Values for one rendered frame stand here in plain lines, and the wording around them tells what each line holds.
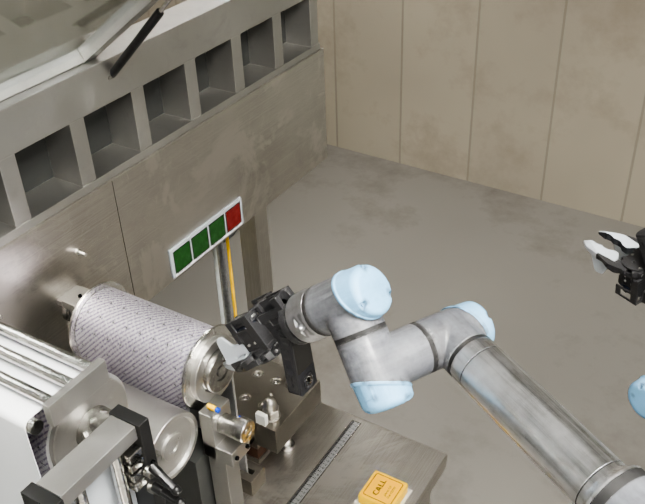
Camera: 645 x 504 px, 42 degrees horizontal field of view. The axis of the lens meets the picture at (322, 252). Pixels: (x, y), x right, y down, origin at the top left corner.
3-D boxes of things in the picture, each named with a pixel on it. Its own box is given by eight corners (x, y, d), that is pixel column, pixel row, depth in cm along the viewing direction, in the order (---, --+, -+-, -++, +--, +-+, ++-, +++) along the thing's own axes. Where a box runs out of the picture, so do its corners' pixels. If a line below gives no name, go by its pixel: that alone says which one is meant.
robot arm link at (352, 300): (368, 328, 108) (343, 266, 108) (314, 348, 115) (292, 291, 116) (405, 312, 113) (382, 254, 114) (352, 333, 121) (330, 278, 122)
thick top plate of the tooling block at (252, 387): (277, 454, 159) (275, 431, 156) (120, 382, 177) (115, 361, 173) (321, 401, 170) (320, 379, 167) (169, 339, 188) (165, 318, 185)
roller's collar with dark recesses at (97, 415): (112, 474, 113) (104, 441, 109) (80, 457, 116) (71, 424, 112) (144, 443, 117) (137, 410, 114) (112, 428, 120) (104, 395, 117)
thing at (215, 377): (203, 396, 134) (214, 351, 133) (193, 391, 135) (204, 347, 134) (229, 390, 141) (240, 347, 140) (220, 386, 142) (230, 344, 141)
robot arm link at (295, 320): (350, 317, 122) (320, 349, 116) (330, 325, 125) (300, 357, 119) (320, 275, 121) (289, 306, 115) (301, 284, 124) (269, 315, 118)
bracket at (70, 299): (81, 315, 147) (78, 306, 146) (57, 305, 150) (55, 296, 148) (101, 300, 150) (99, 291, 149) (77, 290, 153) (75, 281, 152)
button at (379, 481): (391, 518, 154) (391, 509, 153) (357, 503, 157) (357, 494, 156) (408, 492, 159) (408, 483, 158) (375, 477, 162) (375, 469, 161)
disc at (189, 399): (175, 418, 133) (194, 329, 131) (172, 416, 133) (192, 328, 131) (228, 401, 146) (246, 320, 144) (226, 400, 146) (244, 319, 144)
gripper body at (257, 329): (250, 300, 132) (297, 277, 124) (282, 343, 133) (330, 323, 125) (220, 327, 127) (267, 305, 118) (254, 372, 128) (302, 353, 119)
